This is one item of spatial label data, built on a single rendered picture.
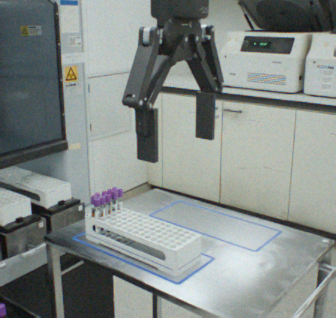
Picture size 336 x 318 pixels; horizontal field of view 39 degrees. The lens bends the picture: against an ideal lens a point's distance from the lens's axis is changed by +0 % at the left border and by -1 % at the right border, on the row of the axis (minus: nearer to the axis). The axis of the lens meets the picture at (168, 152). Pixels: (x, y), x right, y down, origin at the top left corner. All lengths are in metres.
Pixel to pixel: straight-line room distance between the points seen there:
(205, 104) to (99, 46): 2.49
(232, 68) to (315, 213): 1.05
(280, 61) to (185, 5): 2.38
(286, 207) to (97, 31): 1.66
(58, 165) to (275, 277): 0.80
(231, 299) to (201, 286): 0.07
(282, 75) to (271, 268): 1.98
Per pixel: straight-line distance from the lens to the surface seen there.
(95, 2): 3.14
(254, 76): 3.05
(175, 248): 1.04
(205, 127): 0.70
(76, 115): 1.53
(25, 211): 1.41
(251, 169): 3.17
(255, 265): 1.12
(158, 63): 0.60
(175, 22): 0.61
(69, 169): 1.55
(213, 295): 1.01
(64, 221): 1.47
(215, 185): 3.35
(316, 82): 2.89
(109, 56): 3.23
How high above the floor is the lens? 1.37
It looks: 16 degrees down
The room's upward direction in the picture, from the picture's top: straight up
